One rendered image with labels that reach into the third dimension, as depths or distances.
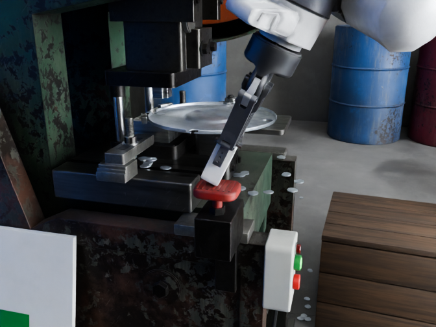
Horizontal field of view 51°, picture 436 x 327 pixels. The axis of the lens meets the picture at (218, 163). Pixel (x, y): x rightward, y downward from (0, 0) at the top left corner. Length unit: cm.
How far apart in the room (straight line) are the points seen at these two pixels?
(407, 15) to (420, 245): 100
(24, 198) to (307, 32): 67
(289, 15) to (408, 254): 102
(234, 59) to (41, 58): 353
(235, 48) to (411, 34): 384
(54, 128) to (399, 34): 70
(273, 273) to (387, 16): 46
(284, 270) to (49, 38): 64
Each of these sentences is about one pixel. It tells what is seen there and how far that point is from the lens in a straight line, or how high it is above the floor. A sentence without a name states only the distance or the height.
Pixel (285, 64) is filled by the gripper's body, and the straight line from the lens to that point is 63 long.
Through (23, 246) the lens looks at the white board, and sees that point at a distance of 102.
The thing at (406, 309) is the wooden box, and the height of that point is 14.
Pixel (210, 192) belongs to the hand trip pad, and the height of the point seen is 75.
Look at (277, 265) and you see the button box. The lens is 82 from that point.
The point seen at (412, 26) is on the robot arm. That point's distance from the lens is 60.
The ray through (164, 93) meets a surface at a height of 83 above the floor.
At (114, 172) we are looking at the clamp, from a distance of 88.
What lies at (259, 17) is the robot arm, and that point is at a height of 101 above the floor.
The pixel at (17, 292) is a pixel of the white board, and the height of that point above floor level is 46.
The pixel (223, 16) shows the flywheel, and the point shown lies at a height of 99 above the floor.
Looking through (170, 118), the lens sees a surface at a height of 78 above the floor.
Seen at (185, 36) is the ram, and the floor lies 96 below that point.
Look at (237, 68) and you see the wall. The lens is 442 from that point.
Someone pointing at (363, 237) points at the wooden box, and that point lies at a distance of 149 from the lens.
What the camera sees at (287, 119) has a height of 78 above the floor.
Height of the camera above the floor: 102
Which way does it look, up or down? 19 degrees down
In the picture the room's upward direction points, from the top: straight up
